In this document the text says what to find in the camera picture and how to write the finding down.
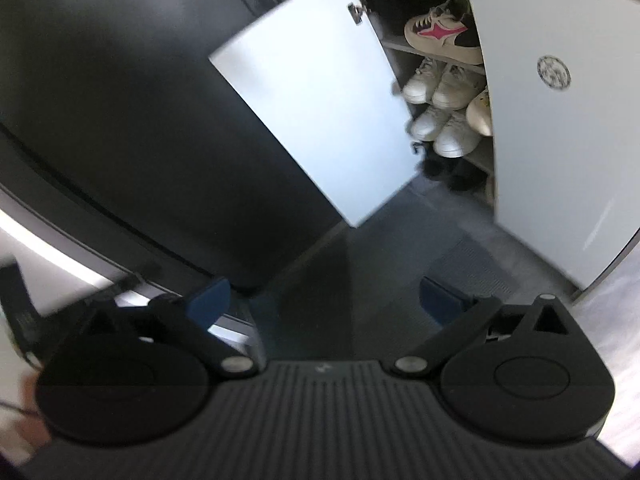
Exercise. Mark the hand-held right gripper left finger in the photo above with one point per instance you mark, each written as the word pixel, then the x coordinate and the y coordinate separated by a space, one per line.
pixel 207 305

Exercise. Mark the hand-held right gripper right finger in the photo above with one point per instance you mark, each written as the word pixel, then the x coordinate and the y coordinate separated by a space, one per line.
pixel 442 302

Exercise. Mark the white chunky leather sneaker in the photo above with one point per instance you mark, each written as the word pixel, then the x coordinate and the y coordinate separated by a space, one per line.
pixel 430 125
pixel 455 137

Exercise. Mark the white shoe cabinet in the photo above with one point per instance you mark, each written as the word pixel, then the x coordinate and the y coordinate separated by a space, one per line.
pixel 387 67

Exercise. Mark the grey floor mat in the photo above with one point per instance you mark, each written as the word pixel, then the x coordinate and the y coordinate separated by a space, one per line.
pixel 400 240

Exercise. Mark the metal door hinge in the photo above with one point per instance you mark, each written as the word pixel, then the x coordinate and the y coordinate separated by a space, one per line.
pixel 416 148
pixel 356 14

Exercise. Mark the white cabinet door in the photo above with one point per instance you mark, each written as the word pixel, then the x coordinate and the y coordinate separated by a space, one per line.
pixel 550 160
pixel 310 85

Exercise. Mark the round grey sticker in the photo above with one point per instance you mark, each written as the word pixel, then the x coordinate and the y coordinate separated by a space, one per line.
pixel 554 73

